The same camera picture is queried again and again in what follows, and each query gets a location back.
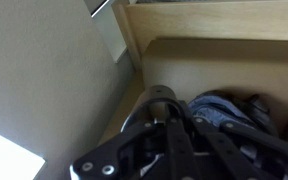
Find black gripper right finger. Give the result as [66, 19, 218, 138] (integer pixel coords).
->
[220, 121, 288, 157]

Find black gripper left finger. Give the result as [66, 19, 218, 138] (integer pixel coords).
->
[144, 85, 184, 127]

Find dark grey backpack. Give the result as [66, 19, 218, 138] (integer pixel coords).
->
[188, 90, 278, 137]

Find tan leather couch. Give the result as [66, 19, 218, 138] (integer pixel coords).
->
[142, 39, 288, 140]

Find wooden headboard panel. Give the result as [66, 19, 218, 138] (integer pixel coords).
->
[112, 0, 288, 69]

